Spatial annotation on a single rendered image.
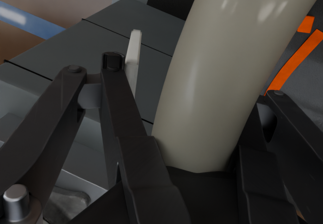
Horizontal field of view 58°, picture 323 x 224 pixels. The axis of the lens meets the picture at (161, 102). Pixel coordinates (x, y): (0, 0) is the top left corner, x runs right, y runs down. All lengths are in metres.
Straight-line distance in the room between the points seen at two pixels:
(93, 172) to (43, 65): 0.26
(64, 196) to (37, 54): 0.32
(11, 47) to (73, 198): 1.22
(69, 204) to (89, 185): 0.05
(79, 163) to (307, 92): 1.04
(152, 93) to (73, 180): 0.26
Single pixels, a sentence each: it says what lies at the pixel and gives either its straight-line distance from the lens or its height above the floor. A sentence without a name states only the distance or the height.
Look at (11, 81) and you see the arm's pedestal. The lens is 0.61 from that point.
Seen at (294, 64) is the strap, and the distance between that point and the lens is 1.29.
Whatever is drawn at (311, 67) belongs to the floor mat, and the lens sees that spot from 1.32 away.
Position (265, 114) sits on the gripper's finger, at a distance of 0.16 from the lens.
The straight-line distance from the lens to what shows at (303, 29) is 1.20.
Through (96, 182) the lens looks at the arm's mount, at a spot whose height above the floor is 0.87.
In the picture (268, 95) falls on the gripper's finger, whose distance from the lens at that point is 0.16.
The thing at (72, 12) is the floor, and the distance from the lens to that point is 1.42.
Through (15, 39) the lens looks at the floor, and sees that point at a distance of 1.64.
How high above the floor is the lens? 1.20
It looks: 57 degrees down
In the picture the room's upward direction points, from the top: 155 degrees counter-clockwise
